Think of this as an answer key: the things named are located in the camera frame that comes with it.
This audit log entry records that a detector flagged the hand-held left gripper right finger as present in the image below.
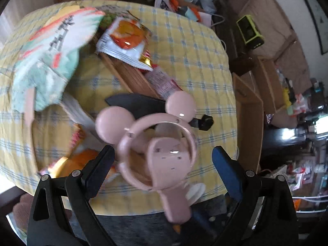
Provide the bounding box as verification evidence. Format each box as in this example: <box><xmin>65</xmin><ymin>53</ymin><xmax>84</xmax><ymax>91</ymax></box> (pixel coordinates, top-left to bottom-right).
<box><xmin>213</xmin><ymin>146</ymin><xmax>299</xmax><ymax>246</ymax></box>

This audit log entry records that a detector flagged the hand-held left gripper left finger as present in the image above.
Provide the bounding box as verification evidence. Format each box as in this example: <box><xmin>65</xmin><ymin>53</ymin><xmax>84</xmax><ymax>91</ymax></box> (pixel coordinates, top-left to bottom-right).
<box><xmin>27</xmin><ymin>146</ymin><xmax>115</xmax><ymax>246</ymax></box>

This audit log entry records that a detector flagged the deep cardboard box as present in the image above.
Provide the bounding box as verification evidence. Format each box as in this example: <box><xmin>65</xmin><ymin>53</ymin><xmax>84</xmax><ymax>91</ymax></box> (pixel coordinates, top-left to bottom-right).
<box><xmin>232</xmin><ymin>73</ymin><xmax>264</xmax><ymax>175</ymax></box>

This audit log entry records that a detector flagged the pink mouse-ear handheld fan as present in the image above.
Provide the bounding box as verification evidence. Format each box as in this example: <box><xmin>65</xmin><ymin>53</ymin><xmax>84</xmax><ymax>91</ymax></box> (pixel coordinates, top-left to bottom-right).
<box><xmin>95</xmin><ymin>91</ymin><xmax>198</xmax><ymax>223</ymax></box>

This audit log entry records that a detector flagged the wooden folding fan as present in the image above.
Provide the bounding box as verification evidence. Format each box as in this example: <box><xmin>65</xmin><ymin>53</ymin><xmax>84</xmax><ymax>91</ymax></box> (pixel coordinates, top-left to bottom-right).
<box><xmin>96</xmin><ymin>51</ymin><xmax>164</xmax><ymax>100</ymax></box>

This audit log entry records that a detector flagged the pink packet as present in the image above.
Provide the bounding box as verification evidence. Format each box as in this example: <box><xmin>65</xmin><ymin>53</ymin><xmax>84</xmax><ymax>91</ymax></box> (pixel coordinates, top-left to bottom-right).
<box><xmin>146</xmin><ymin>67</ymin><xmax>182</xmax><ymax>99</ymax></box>

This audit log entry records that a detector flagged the painted paper hand fan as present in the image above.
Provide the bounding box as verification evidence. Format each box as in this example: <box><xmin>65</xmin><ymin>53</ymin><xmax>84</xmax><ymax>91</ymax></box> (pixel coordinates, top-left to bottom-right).
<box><xmin>11</xmin><ymin>5</ymin><xmax>106</xmax><ymax>134</ymax></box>

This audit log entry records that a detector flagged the white round disc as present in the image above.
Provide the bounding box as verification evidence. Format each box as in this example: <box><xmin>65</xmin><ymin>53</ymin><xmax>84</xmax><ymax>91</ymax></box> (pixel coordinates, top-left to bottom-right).
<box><xmin>186</xmin><ymin>183</ymin><xmax>206</xmax><ymax>201</ymax></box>

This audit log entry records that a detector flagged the pink fluffy slipper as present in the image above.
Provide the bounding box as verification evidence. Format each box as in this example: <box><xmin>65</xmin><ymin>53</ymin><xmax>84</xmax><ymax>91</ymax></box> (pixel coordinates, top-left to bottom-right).
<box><xmin>13</xmin><ymin>193</ymin><xmax>36</xmax><ymax>236</ymax></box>

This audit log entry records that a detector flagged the yellow plaid tablecloth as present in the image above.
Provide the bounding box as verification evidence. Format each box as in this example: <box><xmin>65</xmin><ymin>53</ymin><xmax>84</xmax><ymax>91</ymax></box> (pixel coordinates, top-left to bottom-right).
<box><xmin>0</xmin><ymin>0</ymin><xmax>237</xmax><ymax>216</ymax></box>

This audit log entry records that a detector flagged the shallow cardboard box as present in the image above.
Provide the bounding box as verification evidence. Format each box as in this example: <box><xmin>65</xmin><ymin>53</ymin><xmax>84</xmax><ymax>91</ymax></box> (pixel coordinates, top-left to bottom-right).
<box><xmin>252</xmin><ymin>56</ymin><xmax>286</xmax><ymax>113</ymax></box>

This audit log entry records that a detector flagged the green portable radio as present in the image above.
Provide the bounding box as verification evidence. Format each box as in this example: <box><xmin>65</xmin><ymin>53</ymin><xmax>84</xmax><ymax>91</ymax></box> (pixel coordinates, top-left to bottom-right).
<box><xmin>236</xmin><ymin>15</ymin><xmax>264</xmax><ymax>50</ymax></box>

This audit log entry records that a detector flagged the green pea snack packet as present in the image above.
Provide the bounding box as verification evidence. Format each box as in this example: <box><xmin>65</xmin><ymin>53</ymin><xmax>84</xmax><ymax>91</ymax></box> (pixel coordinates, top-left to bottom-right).
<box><xmin>99</xmin><ymin>11</ymin><xmax>116</xmax><ymax>30</ymax></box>

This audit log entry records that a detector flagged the light blue hair dryer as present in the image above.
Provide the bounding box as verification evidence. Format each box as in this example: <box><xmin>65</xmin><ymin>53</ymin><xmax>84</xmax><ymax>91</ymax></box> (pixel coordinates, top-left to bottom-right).
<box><xmin>179</xmin><ymin>6</ymin><xmax>198</xmax><ymax>19</ymax></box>

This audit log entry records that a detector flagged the brown sofa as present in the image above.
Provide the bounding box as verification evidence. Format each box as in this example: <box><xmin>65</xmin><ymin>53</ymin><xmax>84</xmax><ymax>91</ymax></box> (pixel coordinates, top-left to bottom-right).
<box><xmin>213</xmin><ymin>0</ymin><xmax>310</xmax><ymax>129</ymax></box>

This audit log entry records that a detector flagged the white printed leaflet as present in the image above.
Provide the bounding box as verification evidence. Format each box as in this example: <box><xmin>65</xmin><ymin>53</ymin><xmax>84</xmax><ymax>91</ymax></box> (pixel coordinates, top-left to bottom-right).
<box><xmin>154</xmin><ymin>0</ymin><xmax>175</xmax><ymax>12</ymax></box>

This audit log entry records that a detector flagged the framed ink painting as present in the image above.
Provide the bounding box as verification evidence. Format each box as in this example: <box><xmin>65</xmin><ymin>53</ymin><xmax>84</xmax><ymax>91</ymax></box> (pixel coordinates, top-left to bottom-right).
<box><xmin>292</xmin><ymin>0</ymin><xmax>328</xmax><ymax>55</ymax></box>

